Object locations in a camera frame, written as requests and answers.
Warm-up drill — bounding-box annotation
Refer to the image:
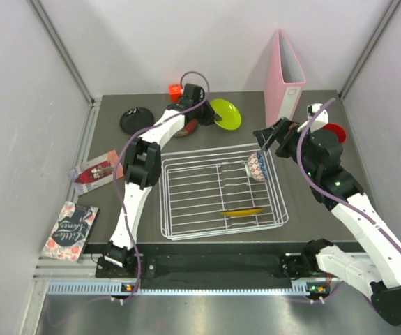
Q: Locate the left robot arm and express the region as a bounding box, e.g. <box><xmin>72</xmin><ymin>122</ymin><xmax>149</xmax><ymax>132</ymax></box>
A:
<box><xmin>101</xmin><ymin>84</ymin><xmax>217</xmax><ymax>277</ymax></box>

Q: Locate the black glossy plate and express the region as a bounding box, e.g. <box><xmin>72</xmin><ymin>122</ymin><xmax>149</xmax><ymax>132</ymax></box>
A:
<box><xmin>119</xmin><ymin>107</ymin><xmax>154</xmax><ymax>135</ymax></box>

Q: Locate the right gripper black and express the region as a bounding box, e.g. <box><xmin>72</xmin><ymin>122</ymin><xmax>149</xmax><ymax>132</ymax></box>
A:
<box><xmin>253</xmin><ymin>117</ymin><xmax>319</xmax><ymax>179</ymax></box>

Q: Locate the green plate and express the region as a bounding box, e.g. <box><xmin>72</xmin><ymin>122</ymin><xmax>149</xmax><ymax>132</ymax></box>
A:
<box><xmin>210</xmin><ymin>98</ymin><xmax>242</xmax><ymax>131</ymax></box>

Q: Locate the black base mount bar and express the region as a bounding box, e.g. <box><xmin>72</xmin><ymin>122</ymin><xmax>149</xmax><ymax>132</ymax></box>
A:
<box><xmin>96</xmin><ymin>240</ymin><xmax>330</xmax><ymax>288</ymax></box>

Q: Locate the pink ring binder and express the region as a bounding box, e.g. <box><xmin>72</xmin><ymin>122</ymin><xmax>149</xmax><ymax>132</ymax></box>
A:
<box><xmin>264</xmin><ymin>29</ymin><xmax>306</xmax><ymax>127</ymax></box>

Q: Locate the white wire dish rack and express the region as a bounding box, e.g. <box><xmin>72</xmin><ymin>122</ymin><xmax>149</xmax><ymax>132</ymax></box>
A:
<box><xmin>159</xmin><ymin>144</ymin><xmax>289</xmax><ymax>241</ymax></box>

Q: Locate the red illustrated card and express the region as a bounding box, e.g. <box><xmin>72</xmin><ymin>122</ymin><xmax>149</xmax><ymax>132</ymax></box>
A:
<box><xmin>69</xmin><ymin>150</ymin><xmax>119</xmax><ymax>196</ymax></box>

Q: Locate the red floral plate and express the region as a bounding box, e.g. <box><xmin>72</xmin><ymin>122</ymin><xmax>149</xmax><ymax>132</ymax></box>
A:
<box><xmin>173</xmin><ymin>119</ymin><xmax>197</xmax><ymax>137</ymax></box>

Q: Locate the floral patterned cloth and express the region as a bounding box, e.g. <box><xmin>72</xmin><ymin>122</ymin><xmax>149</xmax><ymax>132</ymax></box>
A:
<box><xmin>40</xmin><ymin>201</ymin><xmax>100</xmax><ymax>262</ymax></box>

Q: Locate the grey slotted cable duct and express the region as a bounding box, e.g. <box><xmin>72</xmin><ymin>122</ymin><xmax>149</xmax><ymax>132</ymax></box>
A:
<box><xmin>46</xmin><ymin>277</ymin><xmax>333</xmax><ymax>297</ymax></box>

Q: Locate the red blue patterned bowl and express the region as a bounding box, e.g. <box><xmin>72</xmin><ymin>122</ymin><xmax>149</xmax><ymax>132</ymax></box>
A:
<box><xmin>245</xmin><ymin>151</ymin><xmax>268</xmax><ymax>182</ymax></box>

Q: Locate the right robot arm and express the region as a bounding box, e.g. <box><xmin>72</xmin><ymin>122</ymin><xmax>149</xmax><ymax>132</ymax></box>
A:
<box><xmin>253</xmin><ymin>118</ymin><xmax>401</xmax><ymax>326</ymax></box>

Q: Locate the red cup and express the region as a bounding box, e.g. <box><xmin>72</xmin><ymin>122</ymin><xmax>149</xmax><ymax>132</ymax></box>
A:
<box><xmin>323</xmin><ymin>123</ymin><xmax>347</xmax><ymax>144</ymax></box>

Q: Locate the yellow plate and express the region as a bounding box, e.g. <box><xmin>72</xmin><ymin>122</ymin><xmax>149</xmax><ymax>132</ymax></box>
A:
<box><xmin>220</xmin><ymin>207</ymin><xmax>264</xmax><ymax>218</ymax></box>

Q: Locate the orange cube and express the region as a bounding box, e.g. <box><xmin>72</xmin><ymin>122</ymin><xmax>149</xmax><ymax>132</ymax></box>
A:
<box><xmin>168</xmin><ymin>84</ymin><xmax>183</xmax><ymax>103</ymax></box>

